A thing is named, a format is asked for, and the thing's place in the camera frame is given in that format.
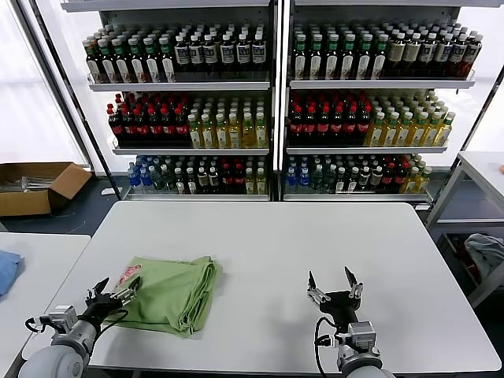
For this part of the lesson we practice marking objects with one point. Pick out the grey metal shelf unit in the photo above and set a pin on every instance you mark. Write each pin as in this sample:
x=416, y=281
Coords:
x=177, y=86
x=374, y=83

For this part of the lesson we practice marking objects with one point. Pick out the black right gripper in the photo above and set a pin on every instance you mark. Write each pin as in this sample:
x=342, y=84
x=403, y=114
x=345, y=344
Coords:
x=340, y=305

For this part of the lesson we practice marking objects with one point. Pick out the open brown cardboard box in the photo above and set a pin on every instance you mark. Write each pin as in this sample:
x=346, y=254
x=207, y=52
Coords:
x=23, y=204

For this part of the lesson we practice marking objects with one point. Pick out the small dark bottle white cap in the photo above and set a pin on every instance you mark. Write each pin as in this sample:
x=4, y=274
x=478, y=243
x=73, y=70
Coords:
x=352, y=182
x=202, y=179
x=364, y=176
x=191, y=183
x=179, y=183
x=376, y=176
x=340, y=182
x=213, y=179

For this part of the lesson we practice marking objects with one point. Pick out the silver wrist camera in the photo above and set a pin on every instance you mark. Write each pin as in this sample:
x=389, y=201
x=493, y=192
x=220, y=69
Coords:
x=361, y=334
x=63, y=317

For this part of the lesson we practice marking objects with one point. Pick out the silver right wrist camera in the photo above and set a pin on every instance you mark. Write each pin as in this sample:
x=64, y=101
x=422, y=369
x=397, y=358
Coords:
x=361, y=334

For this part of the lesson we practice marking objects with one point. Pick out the dark green water bottle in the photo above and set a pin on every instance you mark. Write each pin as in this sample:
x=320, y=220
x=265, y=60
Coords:
x=158, y=181
x=316, y=179
x=328, y=179
x=168, y=182

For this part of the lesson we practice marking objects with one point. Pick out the dark window frame post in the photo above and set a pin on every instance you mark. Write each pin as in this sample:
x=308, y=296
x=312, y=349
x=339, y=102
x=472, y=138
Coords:
x=65, y=78

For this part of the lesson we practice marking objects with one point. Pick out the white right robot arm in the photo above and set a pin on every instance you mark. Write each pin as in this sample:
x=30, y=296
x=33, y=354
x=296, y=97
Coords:
x=362, y=366

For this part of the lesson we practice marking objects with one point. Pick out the dark bottle beige label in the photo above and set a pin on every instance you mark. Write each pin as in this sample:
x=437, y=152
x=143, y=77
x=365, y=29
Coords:
x=410, y=53
x=395, y=53

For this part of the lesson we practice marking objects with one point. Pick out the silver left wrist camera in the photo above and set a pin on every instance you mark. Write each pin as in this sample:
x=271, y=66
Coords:
x=63, y=317

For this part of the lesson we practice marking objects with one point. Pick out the small red-label cola bottle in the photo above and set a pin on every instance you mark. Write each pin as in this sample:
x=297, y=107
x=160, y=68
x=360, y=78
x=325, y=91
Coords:
x=399, y=177
x=238, y=181
x=388, y=177
x=227, y=181

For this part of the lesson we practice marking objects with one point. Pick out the red-cap cola bottle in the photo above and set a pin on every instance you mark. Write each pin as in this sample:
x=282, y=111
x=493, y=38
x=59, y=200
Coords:
x=129, y=132
x=350, y=128
x=336, y=128
x=181, y=132
x=155, y=132
x=323, y=128
x=116, y=132
x=141, y=132
x=296, y=128
x=310, y=128
x=168, y=132
x=363, y=128

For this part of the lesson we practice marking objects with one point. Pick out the small yellow tea bottle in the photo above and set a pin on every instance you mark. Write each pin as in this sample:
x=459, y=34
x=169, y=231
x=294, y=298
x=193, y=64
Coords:
x=410, y=182
x=260, y=183
x=423, y=181
x=249, y=183

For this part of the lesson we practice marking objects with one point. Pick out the blue drink bottle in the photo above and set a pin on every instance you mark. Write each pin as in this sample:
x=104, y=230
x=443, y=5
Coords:
x=145, y=179
x=291, y=178
x=303, y=178
x=134, y=179

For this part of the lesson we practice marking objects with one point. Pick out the dark storage bin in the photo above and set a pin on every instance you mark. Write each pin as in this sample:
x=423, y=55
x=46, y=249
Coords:
x=453, y=256

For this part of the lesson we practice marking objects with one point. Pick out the wrapped silver metal parts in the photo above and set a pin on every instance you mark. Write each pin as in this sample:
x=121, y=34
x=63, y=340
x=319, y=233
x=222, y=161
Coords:
x=35, y=184

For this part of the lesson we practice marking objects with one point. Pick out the small white paper scrap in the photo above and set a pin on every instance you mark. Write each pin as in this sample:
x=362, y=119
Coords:
x=107, y=191

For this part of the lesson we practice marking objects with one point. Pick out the folded blue cloth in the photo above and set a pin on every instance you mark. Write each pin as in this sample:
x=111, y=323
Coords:
x=8, y=271

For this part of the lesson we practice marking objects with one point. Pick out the light green polo shirt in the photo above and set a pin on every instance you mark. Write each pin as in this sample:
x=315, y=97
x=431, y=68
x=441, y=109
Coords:
x=173, y=295

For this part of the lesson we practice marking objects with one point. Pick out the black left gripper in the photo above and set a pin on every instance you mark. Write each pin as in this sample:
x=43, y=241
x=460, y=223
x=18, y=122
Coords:
x=100, y=307

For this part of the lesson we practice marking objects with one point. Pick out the white-cap bottle blue label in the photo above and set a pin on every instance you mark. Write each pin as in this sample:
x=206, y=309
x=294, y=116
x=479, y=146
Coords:
x=242, y=54
x=181, y=55
x=442, y=53
x=210, y=55
x=227, y=54
x=456, y=54
x=258, y=54
x=195, y=55
x=426, y=53

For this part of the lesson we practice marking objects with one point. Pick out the grey-blue clothes pile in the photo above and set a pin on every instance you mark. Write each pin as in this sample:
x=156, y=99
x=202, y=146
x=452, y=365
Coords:
x=486, y=252

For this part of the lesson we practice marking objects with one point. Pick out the white side table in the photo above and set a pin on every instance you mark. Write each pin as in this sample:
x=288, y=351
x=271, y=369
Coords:
x=43, y=256

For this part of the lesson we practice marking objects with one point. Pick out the green-cap dark tea bottle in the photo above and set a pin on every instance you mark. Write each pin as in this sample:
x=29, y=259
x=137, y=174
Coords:
x=347, y=63
x=363, y=63
x=331, y=63
x=107, y=67
x=379, y=63
x=136, y=67
x=94, y=67
x=299, y=63
x=167, y=67
x=152, y=67
x=121, y=67
x=315, y=63

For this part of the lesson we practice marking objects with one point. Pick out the yellow tea bottle green label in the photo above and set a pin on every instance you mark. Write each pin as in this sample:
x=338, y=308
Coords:
x=234, y=136
x=418, y=132
x=261, y=136
x=403, y=132
x=221, y=136
x=445, y=132
x=207, y=136
x=194, y=136
x=432, y=132
x=248, y=136
x=376, y=132
x=390, y=132

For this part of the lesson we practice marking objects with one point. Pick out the white-cap red tea bottle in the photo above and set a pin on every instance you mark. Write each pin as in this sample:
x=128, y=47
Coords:
x=470, y=55

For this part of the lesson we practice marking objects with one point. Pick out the grey metal frame table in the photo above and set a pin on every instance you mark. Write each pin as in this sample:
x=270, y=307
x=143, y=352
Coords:
x=484, y=161

